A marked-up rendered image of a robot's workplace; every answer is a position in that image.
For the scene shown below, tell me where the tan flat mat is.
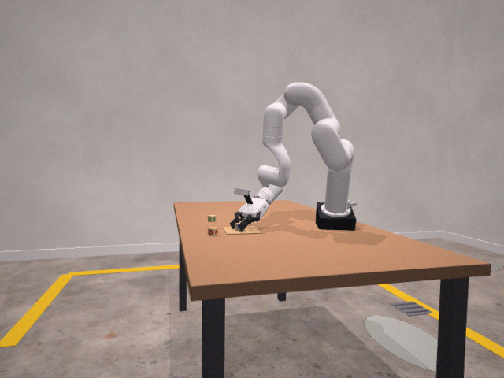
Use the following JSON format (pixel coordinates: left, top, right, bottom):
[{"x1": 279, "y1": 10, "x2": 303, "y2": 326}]
[{"x1": 223, "y1": 226, "x2": 262, "y2": 235}]

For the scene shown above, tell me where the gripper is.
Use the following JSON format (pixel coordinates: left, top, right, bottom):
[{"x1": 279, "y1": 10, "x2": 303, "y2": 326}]
[{"x1": 230, "y1": 195, "x2": 269, "y2": 231}]

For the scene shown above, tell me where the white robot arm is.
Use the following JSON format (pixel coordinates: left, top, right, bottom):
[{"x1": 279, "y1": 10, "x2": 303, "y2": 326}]
[{"x1": 256, "y1": 83, "x2": 358, "y2": 217}]

